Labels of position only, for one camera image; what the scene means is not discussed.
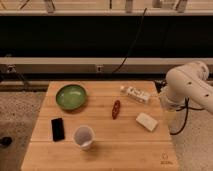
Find red chili pepper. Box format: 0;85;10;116
112;100;121;119

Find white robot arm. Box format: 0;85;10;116
159;61;213;124

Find green ceramic bowl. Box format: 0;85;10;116
55;84;87;111

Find white soap bar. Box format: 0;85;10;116
136;113;158;132

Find black smartphone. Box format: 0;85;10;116
51;118;65;141

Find black object on floor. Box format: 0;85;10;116
0;137;12;147

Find black hanging cable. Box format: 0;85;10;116
111;7;148;75

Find grey metal rail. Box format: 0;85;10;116
0;57;213;74

